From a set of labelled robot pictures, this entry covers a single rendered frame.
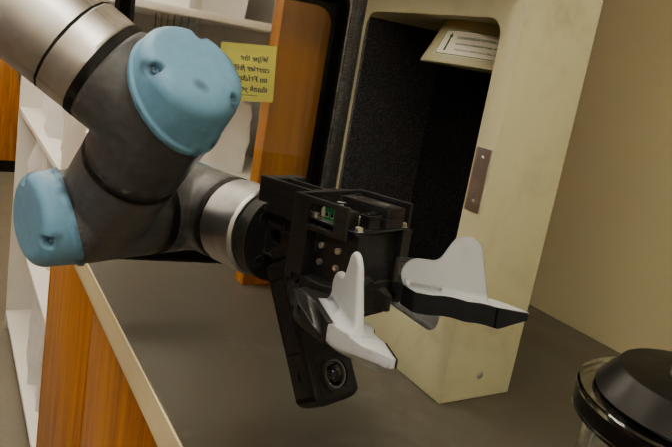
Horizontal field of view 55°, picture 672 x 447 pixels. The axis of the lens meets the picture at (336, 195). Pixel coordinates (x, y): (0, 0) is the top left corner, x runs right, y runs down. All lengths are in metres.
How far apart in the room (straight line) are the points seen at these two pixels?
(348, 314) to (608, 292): 0.79
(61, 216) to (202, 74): 0.16
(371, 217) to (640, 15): 0.78
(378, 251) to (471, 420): 0.35
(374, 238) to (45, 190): 0.24
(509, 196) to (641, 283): 0.42
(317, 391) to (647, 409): 0.24
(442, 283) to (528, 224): 0.29
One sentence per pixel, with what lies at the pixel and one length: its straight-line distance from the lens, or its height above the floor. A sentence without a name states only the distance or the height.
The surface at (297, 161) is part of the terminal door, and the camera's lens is 0.92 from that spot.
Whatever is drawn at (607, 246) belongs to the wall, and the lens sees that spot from 1.13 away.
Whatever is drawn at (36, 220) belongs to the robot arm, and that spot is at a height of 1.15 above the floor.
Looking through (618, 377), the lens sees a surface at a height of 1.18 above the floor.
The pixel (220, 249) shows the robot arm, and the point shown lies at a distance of 0.53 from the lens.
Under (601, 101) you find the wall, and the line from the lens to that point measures 1.16.
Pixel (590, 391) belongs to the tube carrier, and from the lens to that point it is 0.35.
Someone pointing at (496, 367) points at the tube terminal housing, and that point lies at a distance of 0.82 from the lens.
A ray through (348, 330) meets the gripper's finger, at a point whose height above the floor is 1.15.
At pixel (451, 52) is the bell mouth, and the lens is 0.79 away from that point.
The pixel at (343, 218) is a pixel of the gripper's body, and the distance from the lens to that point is 0.42.
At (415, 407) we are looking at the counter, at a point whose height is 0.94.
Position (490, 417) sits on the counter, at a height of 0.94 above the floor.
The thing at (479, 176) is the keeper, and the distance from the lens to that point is 0.71.
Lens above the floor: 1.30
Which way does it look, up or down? 12 degrees down
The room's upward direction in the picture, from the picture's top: 10 degrees clockwise
